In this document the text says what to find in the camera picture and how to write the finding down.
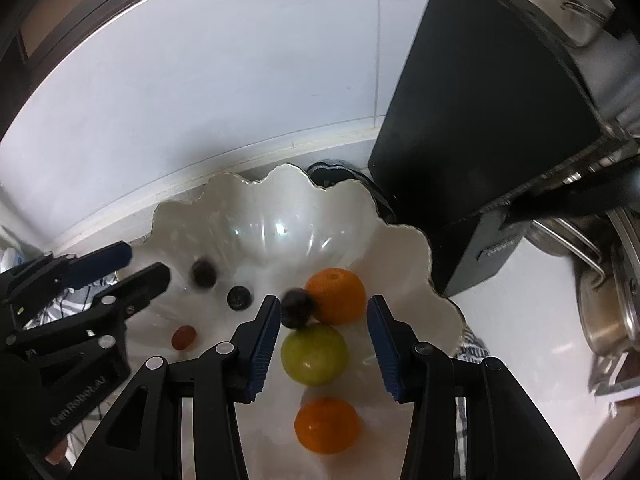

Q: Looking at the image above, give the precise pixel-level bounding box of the large steel pot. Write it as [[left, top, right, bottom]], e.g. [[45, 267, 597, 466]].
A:
[[524, 212, 607, 281]]

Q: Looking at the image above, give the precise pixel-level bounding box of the white plastic rack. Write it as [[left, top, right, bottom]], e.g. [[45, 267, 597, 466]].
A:
[[589, 350, 640, 413]]

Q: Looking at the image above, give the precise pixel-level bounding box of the small steel pot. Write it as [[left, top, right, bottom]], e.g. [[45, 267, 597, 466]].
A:
[[575, 210, 640, 361]]

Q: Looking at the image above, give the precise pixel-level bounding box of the green round fruit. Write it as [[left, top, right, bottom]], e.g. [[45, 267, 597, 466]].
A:
[[280, 324, 348, 387]]

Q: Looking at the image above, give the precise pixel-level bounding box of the large orange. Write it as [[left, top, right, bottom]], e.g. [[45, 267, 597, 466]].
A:
[[305, 268, 367, 326]]

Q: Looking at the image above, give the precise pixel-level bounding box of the small orange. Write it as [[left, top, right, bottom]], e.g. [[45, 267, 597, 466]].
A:
[[294, 397, 361, 456]]

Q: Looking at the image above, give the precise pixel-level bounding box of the dark wooden wall cabinet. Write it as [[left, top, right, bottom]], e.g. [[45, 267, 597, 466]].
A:
[[0, 0, 176, 68]]

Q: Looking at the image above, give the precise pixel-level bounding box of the black white checkered cloth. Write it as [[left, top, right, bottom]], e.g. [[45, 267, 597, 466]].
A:
[[30, 280, 493, 480]]

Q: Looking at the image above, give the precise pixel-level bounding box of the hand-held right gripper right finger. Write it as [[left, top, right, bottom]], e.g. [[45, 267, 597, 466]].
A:
[[366, 296, 576, 480]]

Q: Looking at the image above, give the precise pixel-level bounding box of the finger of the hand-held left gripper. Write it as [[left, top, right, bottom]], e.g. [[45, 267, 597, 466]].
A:
[[7, 262, 171, 356], [0, 241, 133, 306]]

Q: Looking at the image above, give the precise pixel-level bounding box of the black knife block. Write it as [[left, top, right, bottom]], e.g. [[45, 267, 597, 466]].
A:
[[367, 0, 606, 297]]

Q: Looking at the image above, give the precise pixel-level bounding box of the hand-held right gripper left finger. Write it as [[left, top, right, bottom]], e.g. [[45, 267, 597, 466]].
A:
[[67, 295, 282, 480]]

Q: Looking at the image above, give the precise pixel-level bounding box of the dark red cherry tomato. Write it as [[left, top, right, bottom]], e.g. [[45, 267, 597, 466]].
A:
[[191, 258, 218, 289]]

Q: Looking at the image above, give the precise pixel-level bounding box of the steel handle knife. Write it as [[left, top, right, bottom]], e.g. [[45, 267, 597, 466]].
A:
[[515, 132, 640, 196]]

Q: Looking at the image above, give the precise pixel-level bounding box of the white scalloped bowl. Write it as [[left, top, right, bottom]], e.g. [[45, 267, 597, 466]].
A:
[[117, 164, 466, 480]]

